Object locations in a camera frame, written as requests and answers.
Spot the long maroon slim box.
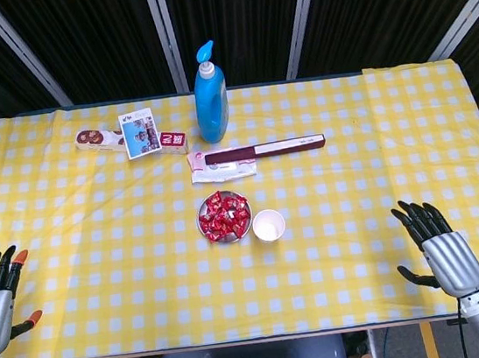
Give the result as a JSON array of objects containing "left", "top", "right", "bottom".
[{"left": 203, "top": 132, "right": 328, "bottom": 167}]

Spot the metal bowl of red candies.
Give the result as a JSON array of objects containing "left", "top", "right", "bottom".
[{"left": 193, "top": 186, "right": 257, "bottom": 248}]

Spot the white metal table leg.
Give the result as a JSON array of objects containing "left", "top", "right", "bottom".
[{"left": 366, "top": 326, "right": 386, "bottom": 358}]

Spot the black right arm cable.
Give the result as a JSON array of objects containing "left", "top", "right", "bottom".
[{"left": 453, "top": 296, "right": 469, "bottom": 358}]

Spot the blue pump detergent bottle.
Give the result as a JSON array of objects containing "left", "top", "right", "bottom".
[{"left": 187, "top": 38, "right": 235, "bottom": 145}]

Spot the white pink plastic packet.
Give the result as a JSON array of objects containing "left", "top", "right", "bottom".
[{"left": 186, "top": 143, "right": 259, "bottom": 186}]

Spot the grey aluminium frame post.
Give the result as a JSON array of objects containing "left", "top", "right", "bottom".
[
  {"left": 420, "top": 0, "right": 479, "bottom": 62},
  {"left": 143, "top": 0, "right": 191, "bottom": 97},
  {"left": 275, "top": 0, "right": 335, "bottom": 81},
  {"left": 0, "top": 0, "right": 74, "bottom": 117}
]

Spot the white paper cup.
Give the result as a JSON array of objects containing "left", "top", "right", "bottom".
[{"left": 250, "top": 207, "right": 288, "bottom": 246}]

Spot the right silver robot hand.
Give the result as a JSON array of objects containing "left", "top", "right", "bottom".
[{"left": 386, "top": 190, "right": 479, "bottom": 304}]

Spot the blue photo card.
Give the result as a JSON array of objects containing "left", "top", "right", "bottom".
[{"left": 117, "top": 106, "right": 164, "bottom": 161}]

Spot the yellow white checked tablecloth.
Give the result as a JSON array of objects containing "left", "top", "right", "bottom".
[{"left": 0, "top": 53, "right": 479, "bottom": 358}]

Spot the long beige cookie box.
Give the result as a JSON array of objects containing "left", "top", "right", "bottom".
[{"left": 73, "top": 116, "right": 190, "bottom": 169}]

